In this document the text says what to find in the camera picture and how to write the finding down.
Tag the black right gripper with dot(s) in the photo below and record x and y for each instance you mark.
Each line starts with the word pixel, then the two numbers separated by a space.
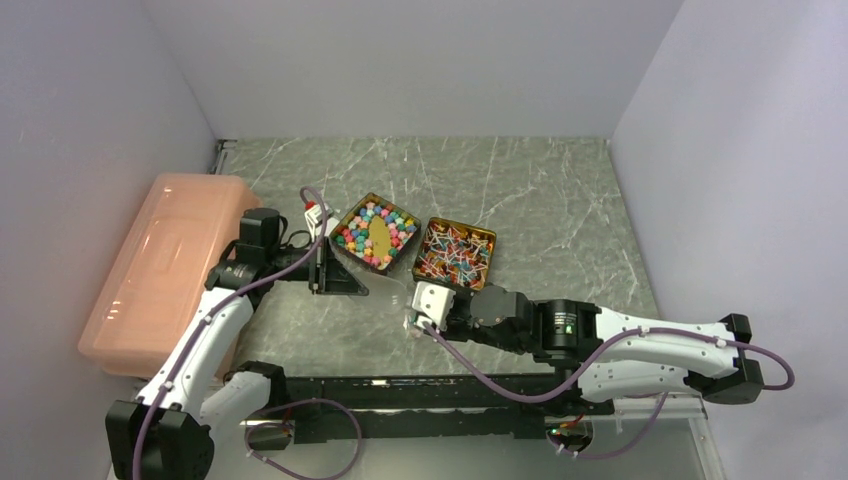
pixel 448 325

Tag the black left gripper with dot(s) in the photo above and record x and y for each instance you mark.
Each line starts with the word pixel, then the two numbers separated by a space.
pixel 332 278

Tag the clear plastic jar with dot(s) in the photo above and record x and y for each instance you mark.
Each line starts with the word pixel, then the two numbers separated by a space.
pixel 410 323

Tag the gold tin of star candies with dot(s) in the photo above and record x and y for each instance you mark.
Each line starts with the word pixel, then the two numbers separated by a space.
pixel 376 234

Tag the gold tin of lollipops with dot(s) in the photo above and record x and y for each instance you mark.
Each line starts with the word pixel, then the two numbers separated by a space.
pixel 455 255

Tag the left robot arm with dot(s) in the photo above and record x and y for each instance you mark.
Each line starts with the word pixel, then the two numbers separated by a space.
pixel 173 427

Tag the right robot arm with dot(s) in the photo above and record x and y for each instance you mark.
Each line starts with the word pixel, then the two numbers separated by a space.
pixel 604 354

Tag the pink plastic storage box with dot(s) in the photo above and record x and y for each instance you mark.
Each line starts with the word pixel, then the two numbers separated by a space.
pixel 155 285

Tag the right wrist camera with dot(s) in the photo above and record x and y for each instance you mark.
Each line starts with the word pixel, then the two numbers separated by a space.
pixel 433 302

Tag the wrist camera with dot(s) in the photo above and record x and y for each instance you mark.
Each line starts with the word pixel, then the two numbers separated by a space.
pixel 315 216
pixel 433 302

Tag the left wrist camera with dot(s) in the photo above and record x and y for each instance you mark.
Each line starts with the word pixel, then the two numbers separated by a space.
pixel 315 216

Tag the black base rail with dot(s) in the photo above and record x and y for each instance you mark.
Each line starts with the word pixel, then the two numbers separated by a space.
pixel 424 407

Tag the aluminium frame rail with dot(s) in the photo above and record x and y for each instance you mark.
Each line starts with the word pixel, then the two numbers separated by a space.
pixel 670 439

